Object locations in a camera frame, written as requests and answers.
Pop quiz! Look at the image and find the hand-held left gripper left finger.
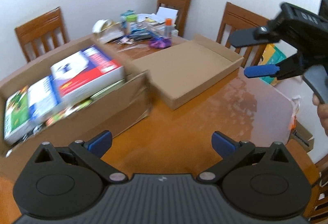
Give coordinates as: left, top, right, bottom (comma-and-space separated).
32, 130, 129, 185

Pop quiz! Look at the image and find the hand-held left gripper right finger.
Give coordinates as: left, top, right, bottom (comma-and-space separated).
196, 131, 294, 185

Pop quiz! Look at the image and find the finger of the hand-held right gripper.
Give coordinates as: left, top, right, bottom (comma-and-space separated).
229, 25, 280, 48
244, 53, 305, 81

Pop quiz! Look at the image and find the brown cardboard box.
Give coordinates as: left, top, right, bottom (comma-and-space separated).
0, 35, 154, 158

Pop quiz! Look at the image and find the cardboard lid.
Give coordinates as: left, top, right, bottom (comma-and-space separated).
131, 34, 245, 111

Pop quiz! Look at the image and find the white blue red medicine box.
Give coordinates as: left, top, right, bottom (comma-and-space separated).
50, 45, 126, 106

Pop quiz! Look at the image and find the green cartoon medicine box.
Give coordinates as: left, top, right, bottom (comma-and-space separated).
3, 85, 35, 146

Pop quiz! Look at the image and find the wooden desktop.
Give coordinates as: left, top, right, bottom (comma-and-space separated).
0, 33, 321, 190

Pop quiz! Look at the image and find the person's right hand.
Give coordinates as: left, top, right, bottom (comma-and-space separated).
313, 93, 328, 137

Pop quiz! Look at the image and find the yellow teal bag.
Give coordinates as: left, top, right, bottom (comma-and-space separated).
259, 43, 287, 86

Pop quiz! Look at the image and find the white plastic bag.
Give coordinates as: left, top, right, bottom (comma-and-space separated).
289, 95, 314, 148

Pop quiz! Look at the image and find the orange cap glue stick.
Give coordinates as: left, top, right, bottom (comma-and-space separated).
164, 18, 173, 39

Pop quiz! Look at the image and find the purple plastic object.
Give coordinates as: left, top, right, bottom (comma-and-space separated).
149, 37, 172, 49

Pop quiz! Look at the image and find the stack of papers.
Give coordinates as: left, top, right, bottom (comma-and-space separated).
137, 6, 179, 35

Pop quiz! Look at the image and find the bunch of blue pens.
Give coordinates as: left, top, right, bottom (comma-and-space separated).
128, 28, 165, 42

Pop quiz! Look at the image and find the torn gold white box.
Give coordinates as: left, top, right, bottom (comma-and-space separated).
92, 19, 124, 43

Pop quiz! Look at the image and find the green lid jar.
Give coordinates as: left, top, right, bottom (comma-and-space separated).
126, 15, 139, 35

